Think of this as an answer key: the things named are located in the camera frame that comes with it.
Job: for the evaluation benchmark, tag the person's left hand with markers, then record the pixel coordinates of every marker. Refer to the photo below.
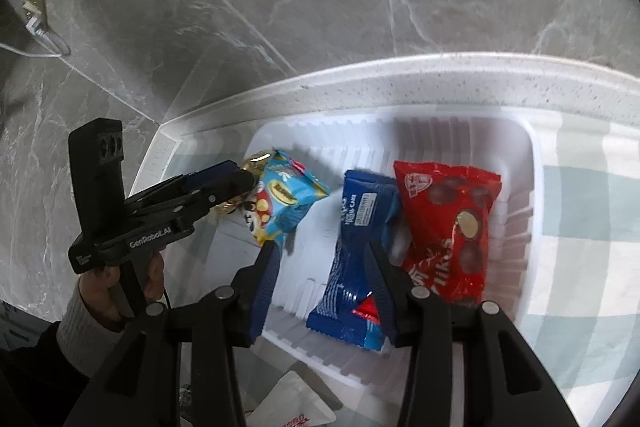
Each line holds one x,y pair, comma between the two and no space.
97,297

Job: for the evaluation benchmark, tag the green white checkered tablecloth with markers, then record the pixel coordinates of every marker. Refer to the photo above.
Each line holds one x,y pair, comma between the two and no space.
575,187

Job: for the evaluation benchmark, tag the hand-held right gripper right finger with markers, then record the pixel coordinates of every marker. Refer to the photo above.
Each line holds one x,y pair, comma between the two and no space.
382,307

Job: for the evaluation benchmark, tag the dark blue snack packet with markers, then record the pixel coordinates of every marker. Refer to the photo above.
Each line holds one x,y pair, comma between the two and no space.
355,227

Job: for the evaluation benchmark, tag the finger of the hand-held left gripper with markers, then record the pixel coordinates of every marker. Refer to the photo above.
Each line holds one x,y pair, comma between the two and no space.
215,172
235,184

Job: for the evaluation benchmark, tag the white plastic tray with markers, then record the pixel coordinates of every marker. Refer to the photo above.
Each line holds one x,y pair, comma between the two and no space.
320,147

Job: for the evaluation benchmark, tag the light blue gold snack packet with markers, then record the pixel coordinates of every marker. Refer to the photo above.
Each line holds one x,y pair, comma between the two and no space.
285,202

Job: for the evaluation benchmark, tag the metal power socket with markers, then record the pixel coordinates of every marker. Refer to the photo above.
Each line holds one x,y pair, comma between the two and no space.
30,2

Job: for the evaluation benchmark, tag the white packet with red print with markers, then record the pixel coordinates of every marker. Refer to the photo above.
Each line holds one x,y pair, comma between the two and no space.
290,402

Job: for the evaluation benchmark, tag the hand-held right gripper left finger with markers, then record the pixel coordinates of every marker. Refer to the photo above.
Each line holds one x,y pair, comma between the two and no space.
264,292

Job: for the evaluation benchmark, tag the person's left forearm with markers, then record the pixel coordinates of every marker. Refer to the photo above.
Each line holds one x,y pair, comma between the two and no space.
75,347

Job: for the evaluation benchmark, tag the red chocolate ball packet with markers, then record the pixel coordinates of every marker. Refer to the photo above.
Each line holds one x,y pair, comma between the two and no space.
440,217

